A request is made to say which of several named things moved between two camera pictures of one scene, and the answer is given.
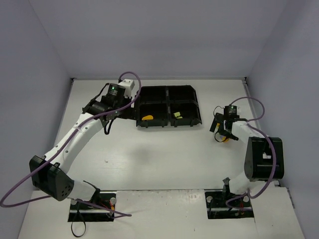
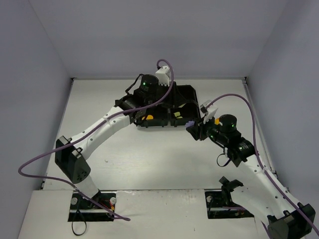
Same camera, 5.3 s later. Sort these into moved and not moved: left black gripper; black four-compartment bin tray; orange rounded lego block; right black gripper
Moved: right black gripper; left black gripper
Not moved: black four-compartment bin tray; orange rounded lego block
